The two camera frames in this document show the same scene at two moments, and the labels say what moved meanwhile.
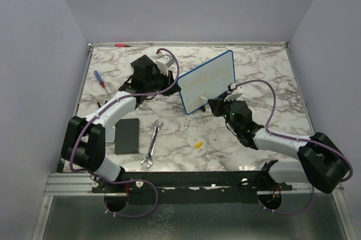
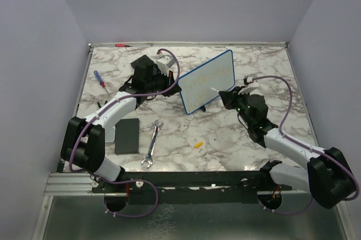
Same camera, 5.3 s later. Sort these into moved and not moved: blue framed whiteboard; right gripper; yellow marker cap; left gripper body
Moved: right gripper
Not moved: yellow marker cap; left gripper body; blue framed whiteboard
